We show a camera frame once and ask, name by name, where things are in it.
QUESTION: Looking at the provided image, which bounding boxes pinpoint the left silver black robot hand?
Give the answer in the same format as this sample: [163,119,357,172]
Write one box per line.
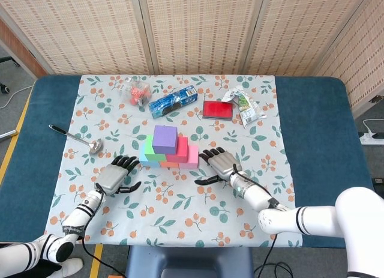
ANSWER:
[94,154,142,197]

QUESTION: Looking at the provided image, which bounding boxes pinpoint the light blue foam block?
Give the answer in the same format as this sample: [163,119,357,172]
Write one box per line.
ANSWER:
[139,143,161,168]

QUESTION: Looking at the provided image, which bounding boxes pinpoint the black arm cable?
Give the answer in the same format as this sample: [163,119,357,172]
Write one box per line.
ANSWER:
[80,183,128,278]
[233,165,293,278]

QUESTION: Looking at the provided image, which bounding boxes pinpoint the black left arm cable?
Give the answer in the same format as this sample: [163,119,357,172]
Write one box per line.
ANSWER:
[80,183,128,278]

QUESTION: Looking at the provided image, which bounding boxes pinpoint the black equipment box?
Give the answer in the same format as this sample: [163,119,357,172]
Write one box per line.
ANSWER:
[371,177,384,198]

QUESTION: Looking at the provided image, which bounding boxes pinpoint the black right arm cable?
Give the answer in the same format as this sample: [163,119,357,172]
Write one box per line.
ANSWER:
[233,165,293,278]

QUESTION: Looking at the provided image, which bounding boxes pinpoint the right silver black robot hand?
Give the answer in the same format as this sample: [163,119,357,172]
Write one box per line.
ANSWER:
[194,147,243,186]

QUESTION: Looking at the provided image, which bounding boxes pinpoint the white power strip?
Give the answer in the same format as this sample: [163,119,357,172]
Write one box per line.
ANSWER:
[359,132,384,146]

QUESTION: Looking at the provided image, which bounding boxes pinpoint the bamboo folding screen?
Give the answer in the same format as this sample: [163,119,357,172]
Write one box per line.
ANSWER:
[0,0,384,118]

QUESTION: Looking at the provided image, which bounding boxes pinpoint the blue cookie box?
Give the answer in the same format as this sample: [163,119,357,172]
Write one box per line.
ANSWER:
[148,85,199,119]

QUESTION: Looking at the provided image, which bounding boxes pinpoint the magenta red foam block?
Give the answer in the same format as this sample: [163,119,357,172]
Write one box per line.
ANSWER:
[167,136,190,164]

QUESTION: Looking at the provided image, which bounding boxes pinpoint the black office chair base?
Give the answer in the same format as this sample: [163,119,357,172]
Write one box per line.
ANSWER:
[0,56,20,95]

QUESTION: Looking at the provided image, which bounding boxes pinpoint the flat red case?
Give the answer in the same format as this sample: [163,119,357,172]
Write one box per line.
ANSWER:
[202,100,235,121]

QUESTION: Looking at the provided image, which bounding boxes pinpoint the white floor cable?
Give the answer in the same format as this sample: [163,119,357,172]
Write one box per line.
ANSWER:
[0,85,34,110]

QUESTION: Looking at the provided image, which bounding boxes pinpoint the clear bag red contents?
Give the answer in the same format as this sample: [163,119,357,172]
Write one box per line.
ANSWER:
[116,76,152,107]

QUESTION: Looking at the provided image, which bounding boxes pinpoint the floral fruit print tablecloth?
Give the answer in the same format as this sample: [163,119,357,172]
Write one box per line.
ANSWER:
[41,74,303,248]

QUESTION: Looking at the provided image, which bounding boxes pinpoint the white shoe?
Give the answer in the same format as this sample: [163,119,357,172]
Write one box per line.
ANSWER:
[50,257,84,278]

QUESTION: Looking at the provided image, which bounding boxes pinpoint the metal ladle black handle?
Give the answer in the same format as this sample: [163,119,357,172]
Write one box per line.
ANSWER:
[48,124,104,155]

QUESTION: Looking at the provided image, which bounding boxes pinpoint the crumpled green white snack packet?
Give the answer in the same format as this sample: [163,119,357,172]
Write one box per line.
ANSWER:
[221,85,267,129]

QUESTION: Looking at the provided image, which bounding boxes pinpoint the black trouser leg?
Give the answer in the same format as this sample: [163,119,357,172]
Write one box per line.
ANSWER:
[0,256,64,278]

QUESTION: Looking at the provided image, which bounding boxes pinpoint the pink foam block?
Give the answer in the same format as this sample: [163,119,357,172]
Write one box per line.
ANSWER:
[179,145,199,170]

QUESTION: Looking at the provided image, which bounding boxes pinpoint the green foam block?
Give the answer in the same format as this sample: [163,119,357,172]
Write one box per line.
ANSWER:
[145,135,168,163]

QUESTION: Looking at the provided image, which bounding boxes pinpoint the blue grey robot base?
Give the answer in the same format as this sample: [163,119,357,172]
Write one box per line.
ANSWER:
[125,246,256,278]

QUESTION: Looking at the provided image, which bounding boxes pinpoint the white charger cable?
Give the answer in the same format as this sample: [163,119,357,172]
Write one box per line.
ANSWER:
[362,118,384,134]

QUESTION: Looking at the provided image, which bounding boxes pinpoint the purple foam block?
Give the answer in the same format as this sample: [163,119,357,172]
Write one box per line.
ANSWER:
[152,125,178,156]

